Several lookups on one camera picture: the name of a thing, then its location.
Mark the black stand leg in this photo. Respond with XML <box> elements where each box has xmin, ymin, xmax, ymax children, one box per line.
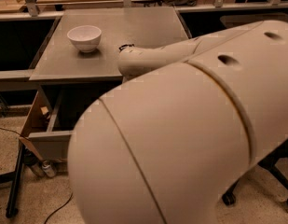
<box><xmin>0</xmin><ymin>143</ymin><xmax>25</xmax><ymax>218</ymax></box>

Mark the brown cardboard box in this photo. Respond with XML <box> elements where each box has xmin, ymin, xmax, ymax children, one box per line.
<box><xmin>19</xmin><ymin>91</ymin><xmax>68</xmax><ymax>165</ymax></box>

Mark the grey drawer cabinet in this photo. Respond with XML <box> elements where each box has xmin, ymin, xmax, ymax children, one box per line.
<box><xmin>29</xmin><ymin>7</ymin><xmax>193</xmax><ymax>135</ymax></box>

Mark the grey top drawer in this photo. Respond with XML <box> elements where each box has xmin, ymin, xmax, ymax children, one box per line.
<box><xmin>26</xmin><ymin>87</ymin><xmax>75</xmax><ymax>161</ymax></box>

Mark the silver can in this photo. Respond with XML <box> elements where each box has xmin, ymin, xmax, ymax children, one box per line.
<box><xmin>42</xmin><ymin>161</ymin><xmax>57</xmax><ymax>178</ymax></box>

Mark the black office chair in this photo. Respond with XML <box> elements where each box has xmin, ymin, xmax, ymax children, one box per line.
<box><xmin>221</xmin><ymin>12</ymin><xmax>288</xmax><ymax>206</ymax></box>

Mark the black cable on floor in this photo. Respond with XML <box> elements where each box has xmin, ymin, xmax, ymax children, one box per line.
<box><xmin>0</xmin><ymin>125</ymin><xmax>75</xmax><ymax>224</ymax></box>

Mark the white ceramic bowl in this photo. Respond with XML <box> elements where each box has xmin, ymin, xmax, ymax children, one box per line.
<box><xmin>67</xmin><ymin>25</ymin><xmax>102</xmax><ymax>53</ymax></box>

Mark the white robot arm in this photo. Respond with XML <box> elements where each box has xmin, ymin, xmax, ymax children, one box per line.
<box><xmin>68</xmin><ymin>21</ymin><xmax>288</xmax><ymax>224</ymax></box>

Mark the dark bottle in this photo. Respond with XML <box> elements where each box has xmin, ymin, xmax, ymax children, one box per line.
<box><xmin>23</xmin><ymin>150</ymin><xmax>45</xmax><ymax>177</ymax></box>

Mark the dark blue snack packet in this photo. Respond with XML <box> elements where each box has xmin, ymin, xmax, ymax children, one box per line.
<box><xmin>119</xmin><ymin>44</ymin><xmax>135</xmax><ymax>52</ymax></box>

